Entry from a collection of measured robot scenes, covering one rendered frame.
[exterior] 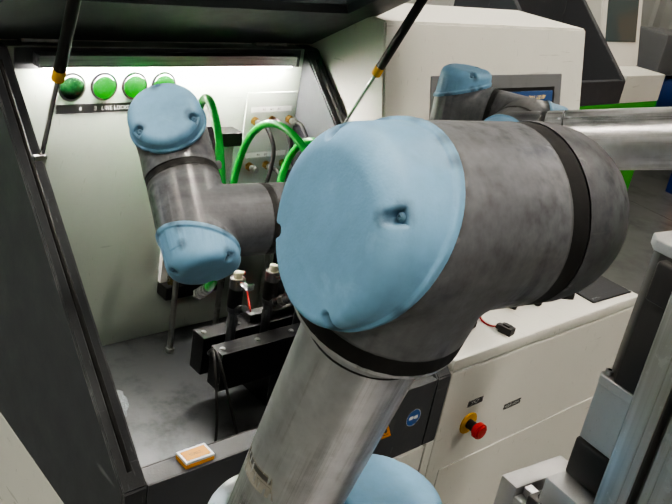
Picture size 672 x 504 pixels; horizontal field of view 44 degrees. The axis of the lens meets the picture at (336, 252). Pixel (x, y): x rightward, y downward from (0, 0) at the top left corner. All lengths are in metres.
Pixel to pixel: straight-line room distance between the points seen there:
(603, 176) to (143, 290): 1.37
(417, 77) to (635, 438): 1.12
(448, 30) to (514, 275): 1.36
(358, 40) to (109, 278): 0.69
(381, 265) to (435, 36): 1.38
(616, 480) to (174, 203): 0.48
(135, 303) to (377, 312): 1.37
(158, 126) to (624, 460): 0.52
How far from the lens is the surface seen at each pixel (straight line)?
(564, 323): 1.92
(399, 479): 0.84
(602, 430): 0.89
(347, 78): 1.75
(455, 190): 0.43
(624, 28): 5.99
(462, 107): 1.20
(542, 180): 0.48
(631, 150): 1.04
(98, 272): 1.70
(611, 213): 0.51
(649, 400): 0.74
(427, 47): 1.76
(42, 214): 1.34
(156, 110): 0.84
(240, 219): 0.82
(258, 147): 1.78
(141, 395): 1.65
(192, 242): 0.79
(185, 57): 1.59
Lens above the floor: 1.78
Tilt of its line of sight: 24 degrees down
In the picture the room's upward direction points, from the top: 10 degrees clockwise
